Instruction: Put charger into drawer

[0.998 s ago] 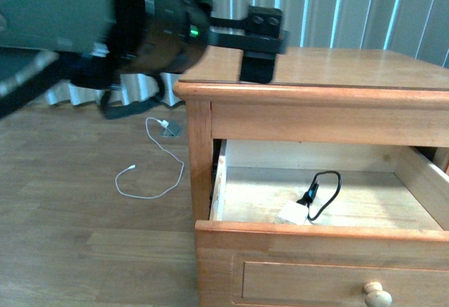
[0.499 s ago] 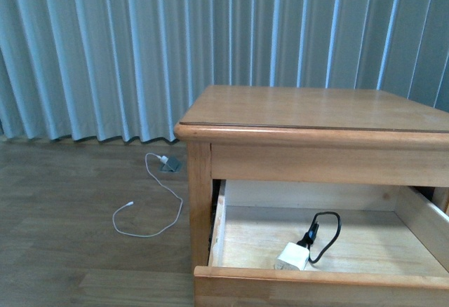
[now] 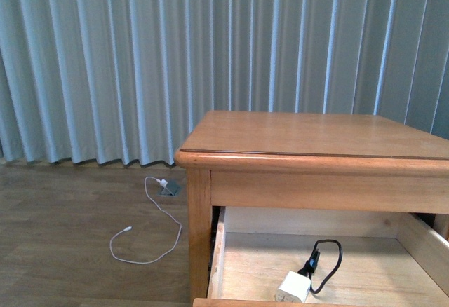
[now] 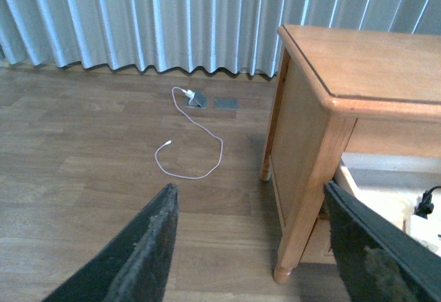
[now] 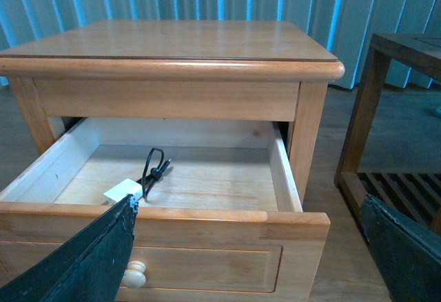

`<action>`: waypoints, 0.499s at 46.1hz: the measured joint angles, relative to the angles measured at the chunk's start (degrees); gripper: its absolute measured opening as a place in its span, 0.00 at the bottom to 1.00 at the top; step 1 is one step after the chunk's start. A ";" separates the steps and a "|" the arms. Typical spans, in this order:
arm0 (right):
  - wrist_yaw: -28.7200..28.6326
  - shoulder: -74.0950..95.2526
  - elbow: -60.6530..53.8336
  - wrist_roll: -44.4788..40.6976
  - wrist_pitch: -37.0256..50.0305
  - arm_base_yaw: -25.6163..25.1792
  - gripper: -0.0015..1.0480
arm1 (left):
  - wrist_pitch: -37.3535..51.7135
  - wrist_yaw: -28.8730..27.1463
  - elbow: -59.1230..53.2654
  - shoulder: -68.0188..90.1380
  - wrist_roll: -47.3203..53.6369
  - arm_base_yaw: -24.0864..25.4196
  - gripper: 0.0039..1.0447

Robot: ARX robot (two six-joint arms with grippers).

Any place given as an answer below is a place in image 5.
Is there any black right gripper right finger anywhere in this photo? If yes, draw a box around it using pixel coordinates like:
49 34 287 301
360 194 440 301

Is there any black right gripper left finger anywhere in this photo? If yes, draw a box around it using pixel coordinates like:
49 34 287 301
1 194 139 301

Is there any white charger adapter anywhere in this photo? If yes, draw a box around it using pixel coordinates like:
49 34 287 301
103 179 143 204

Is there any black charger cable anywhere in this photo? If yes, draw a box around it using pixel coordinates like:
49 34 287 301
136 147 172 202

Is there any wooden drawer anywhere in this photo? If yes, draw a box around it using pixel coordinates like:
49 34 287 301
1 118 330 301

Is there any round wooden drawer knob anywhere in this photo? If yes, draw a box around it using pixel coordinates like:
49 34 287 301
121 261 146 288

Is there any dark wooden side table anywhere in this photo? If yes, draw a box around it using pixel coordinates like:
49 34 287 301
334 34 440 233

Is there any light wooden nightstand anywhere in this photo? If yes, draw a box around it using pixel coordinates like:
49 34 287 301
0 19 346 302

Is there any pale green pleated curtain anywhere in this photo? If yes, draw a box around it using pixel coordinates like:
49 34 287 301
1 0 440 88

